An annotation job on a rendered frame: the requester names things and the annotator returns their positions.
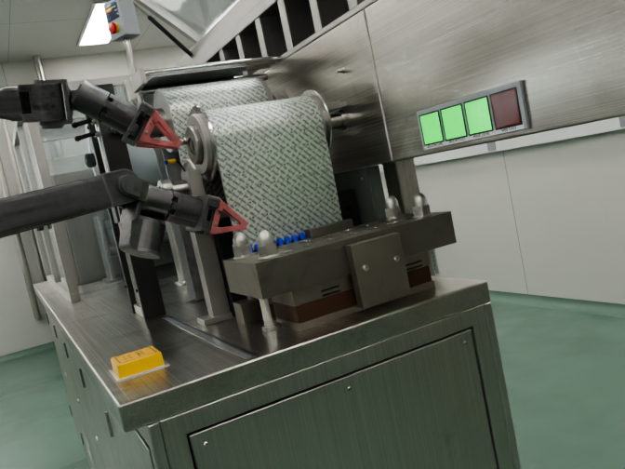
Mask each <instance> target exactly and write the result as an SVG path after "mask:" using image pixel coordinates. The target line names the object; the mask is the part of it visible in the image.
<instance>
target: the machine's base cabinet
mask: <svg viewBox="0 0 625 469"><path fill-rule="evenodd" d="M46 315H47V322H48V324H49V325H50V328H51V331H52V335H53V339H54V343H55V346H56V350H57V354H58V358H59V362H60V368H61V372H62V376H63V380H64V383H65V387H66V391H67V395H68V398H69V402H70V406H69V407H70V411H71V414H72V416H73V420H74V424H75V428H76V431H77V434H78V436H79V439H80V441H81V444H82V447H83V449H84V452H85V454H86V457H87V460H88V462H89V465H90V468H91V469H521V464H520V459H519V454H518V448H517V444H516V438H515V433H514V428H513V423H512V414H511V408H510V403H509V398H508V393H507V387H506V382H505V377H504V372H503V367H502V362H501V357H500V351H499V342H498V337H497V332H496V327H495V321H494V316H493V311H492V306H491V302H490V301H489V302H486V303H483V304H481V305H478V306H475V307H473V308H471V309H468V310H465V311H462V312H460V313H457V314H454V315H450V316H448V317H445V318H442V319H439V320H437V321H434V322H431V323H429V324H426V325H424V326H421V327H418V328H414V329H411V330H409V331H406V332H404V333H401V334H398V335H395V336H392V337H390V338H388V339H385V340H382V341H380V342H375V343H372V344H369V345H368V346H365V347H362V348H359V349H357V350H354V351H351V352H349V353H347V354H344V355H339V356H336V357H334V358H331V359H328V360H326V361H324V362H321V363H318V364H315V365H312V366H310V367H307V368H303V369H301V370H298V371H295V372H292V373H290V374H287V375H285V376H282V377H279V378H277V379H274V380H271V381H268V382H265V383H262V384H259V385H256V386H254V387H251V388H248V389H245V390H244V391H241V392H238V393H235V394H233V395H228V396H225V397H223V398H221V399H218V400H215V401H212V402H210V403H207V404H204V405H202V406H199V407H197V408H194V409H189V410H187V411H184V412H182V413H179V414H177V415H174V416H171V417H168V418H165V419H163V420H161V421H158V422H154V423H151V424H148V425H145V426H142V427H141V428H138V429H135V430H132V431H130V432H127V433H126V432H124V430H123V429H122V427H121V426H120V424H119V423H118V421H117V420H116V419H115V417H114V416H113V414H112V412H111V410H110V409H109V407H108V406H107V404H106V403H105V401H104V399H103V398H102V396H101V395H100V393H99V391H98V389H97V388H96V386H95V385H94V383H93V382H92V381H91V379H90V378H89V376H88V375H87V373H86V371H85V369H84V368H83V366H82V365H81V363H80V362H79V360H78V359H77V357H76V355H75V354H74V352H73V350H72V349H71V347H70V345H69V344H68V343H67V342H66V340H65V339H64V337H63V335H62V334H61V332H60V330H59V329H58V327H57V325H56V324H55V322H54V321H53V319H52V318H51V316H50V314H49V313H48V311H47V313H46Z"/></svg>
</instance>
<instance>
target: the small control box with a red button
mask: <svg viewBox="0 0 625 469"><path fill-rule="evenodd" d="M104 10H105V15H106V19H107V22H108V29H109V32H110V35H111V39H112V41H113V42H124V38H126V37H129V40H131V39H133V38H135V37H137V36H139V35H140V27H139V24H138V20H137V15H136V11H135V7H134V3H133V0H111V1H109V2H108V3H106V4H105V5H104Z"/></svg>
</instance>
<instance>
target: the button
mask: <svg viewBox="0 0 625 469"><path fill-rule="evenodd" d="M111 362H112V367H113V371H114V373H115V374H116V375H117V376H118V377H119V378H120V379H123V378H125V377H128V376H131V375H134V374H137V373H140V372H143V371H145V370H148V369H154V368H157V367H160V366H163V365H164V360H163V356H162V353H161V352H160V351H158V350H157V349H155V348H154V347H152V346H148V347H145V348H142V349H139V350H136V351H133V352H130V353H126V354H123V355H119V356H115V357H112V358H111Z"/></svg>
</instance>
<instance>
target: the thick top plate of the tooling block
mask: <svg viewBox="0 0 625 469"><path fill-rule="evenodd" d="M431 213H432V215H430V216H427V217H422V218H416V219H415V218H414V219H413V216H414V213H413V214H403V217H400V218H396V219H391V220H385V219H382V220H379V221H372V222H369V223H365V224H361V225H357V226H353V228H352V229H348V230H344V231H340V232H336V233H334V234H327V235H323V236H319V237H315V238H307V239H303V240H300V241H296V242H292V243H289V244H285V245H282V246H278V247H277V250H278V252H279V253H280V255H279V256H276V257H272V258H269V259H263V260H259V252H258V251H257V252H253V253H254V255H253V256H250V257H246V258H242V259H236V260H235V259H234V258H231V259H228V260H224V261H223V263H224V267H225V272H226V275H227V280H228V284H229V289H230V292H232V293H236V294H241V295H245V296H248V297H253V298H257V299H261V300H265V299H268V298H271V297H274V296H278V295H281V294H284V293H288V292H290V291H293V290H297V289H300V288H306V287H308V286H312V285H315V284H318V283H322V282H325V281H328V280H331V279H334V278H338V277H341V276H344V275H349V274H350V273H351V270H350V266H349V262H348V257H347V252H346V248H345V246H346V245H350V244H352V243H356V242H360V241H363V240H367V239H370V238H373V237H377V236H381V235H386V234H390V233H399V235H400V239H401V244H402V249H403V253H404V258H406V257H409V256H413V255H416V254H419V253H422V252H425V251H429V250H432V249H435V248H440V247H443V246H447V245H450V244H454V243H457V240H456V236H455V230H454V225H453V221H452V215H451V211H442V212H431Z"/></svg>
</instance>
